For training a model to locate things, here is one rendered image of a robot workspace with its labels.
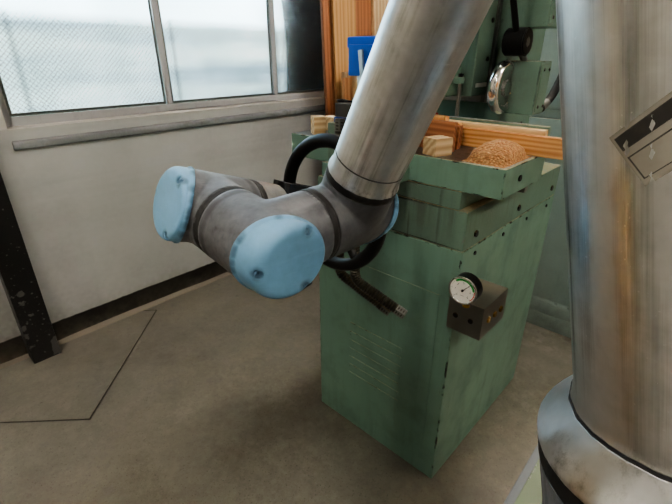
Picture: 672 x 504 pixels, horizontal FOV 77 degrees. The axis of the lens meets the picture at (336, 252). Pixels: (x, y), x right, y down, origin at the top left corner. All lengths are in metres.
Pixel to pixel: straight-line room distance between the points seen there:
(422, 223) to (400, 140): 0.54
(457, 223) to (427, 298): 0.21
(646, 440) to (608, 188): 0.11
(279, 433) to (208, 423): 0.24
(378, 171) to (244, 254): 0.17
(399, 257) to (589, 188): 0.86
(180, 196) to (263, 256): 0.14
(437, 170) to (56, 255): 1.54
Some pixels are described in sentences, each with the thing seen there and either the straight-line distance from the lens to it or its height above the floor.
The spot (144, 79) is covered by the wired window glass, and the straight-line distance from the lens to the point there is 2.11.
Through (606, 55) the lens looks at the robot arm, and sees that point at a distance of 0.20.
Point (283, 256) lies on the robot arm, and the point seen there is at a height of 0.91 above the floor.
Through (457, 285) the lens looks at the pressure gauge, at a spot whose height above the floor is 0.67.
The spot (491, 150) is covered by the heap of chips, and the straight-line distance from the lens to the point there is 0.90.
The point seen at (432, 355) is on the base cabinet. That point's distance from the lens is 1.11.
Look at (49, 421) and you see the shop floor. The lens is 1.78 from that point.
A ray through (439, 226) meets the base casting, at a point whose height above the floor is 0.75.
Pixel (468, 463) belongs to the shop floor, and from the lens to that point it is 1.46.
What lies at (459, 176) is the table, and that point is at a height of 0.87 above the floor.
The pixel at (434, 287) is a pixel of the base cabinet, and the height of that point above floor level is 0.60.
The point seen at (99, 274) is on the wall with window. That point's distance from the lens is 2.09.
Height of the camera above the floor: 1.10
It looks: 25 degrees down
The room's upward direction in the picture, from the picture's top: straight up
